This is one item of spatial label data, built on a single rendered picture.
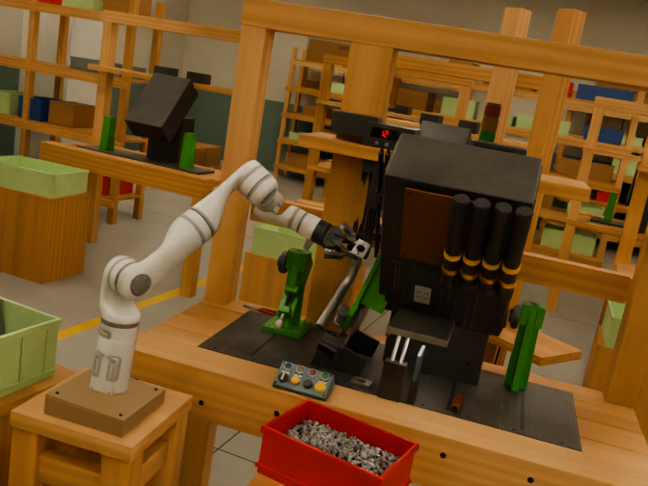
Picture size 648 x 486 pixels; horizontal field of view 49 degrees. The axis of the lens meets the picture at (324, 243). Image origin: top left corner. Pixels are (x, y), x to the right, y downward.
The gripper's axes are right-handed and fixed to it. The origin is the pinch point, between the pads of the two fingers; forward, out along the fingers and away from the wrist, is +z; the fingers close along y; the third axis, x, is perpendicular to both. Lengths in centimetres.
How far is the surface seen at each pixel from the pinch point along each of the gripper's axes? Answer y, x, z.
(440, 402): -28, 5, 42
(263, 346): -34.3, 18.9, -12.0
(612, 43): 824, 573, 83
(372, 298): -13.5, -4.1, 11.5
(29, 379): -80, 2, -58
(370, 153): 27.5, -9.6, -10.9
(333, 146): 25.3, -7.6, -22.9
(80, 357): -32, 204, -132
